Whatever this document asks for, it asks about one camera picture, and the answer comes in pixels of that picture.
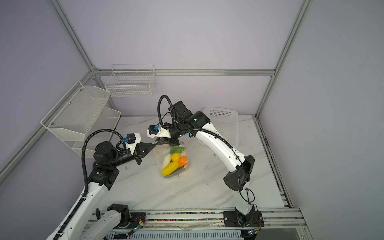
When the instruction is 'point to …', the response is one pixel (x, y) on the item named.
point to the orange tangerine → (182, 161)
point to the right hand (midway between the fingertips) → (156, 139)
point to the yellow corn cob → (169, 168)
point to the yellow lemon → (175, 157)
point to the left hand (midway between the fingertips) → (154, 144)
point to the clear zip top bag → (163, 153)
